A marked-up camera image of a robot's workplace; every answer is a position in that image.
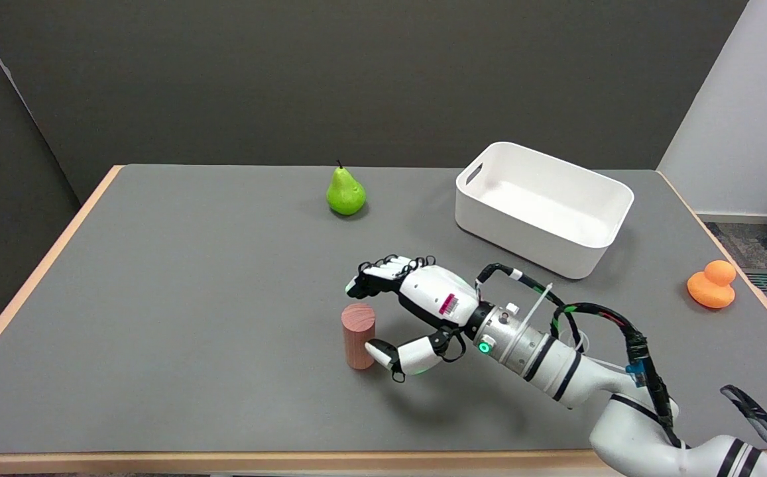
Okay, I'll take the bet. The black braided cable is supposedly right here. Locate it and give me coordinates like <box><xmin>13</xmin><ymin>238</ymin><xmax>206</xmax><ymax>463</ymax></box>
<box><xmin>720</xmin><ymin>384</ymin><xmax>767</xmax><ymax>474</ymax></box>

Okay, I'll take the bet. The black robot cable loom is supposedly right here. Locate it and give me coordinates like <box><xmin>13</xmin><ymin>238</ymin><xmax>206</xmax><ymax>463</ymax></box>
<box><xmin>475</xmin><ymin>263</ymin><xmax>697</xmax><ymax>451</ymax></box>

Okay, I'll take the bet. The green pear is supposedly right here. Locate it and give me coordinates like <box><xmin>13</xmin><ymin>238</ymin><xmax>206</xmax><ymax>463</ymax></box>
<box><xmin>326</xmin><ymin>160</ymin><xmax>367</xmax><ymax>217</ymax></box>

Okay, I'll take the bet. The white plastic bin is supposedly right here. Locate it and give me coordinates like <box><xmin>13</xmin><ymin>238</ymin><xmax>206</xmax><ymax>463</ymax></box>
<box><xmin>455</xmin><ymin>141</ymin><xmax>635</xmax><ymax>280</ymax></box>

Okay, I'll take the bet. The wooden cylinder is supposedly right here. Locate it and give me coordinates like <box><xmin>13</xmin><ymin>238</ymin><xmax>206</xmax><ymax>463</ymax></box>
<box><xmin>341</xmin><ymin>303</ymin><xmax>377</xmax><ymax>370</ymax></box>

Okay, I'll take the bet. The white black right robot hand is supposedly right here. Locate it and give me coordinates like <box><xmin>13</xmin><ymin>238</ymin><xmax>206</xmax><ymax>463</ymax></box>
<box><xmin>345</xmin><ymin>255</ymin><xmax>485</xmax><ymax>384</ymax></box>

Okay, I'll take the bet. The orange rubber duck toy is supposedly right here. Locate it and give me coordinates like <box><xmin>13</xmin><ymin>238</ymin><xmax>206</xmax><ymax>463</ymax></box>
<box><xmin>687</xmin><ymin>260</ymin><xmax>737</xmax><ymax>309</ymax></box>

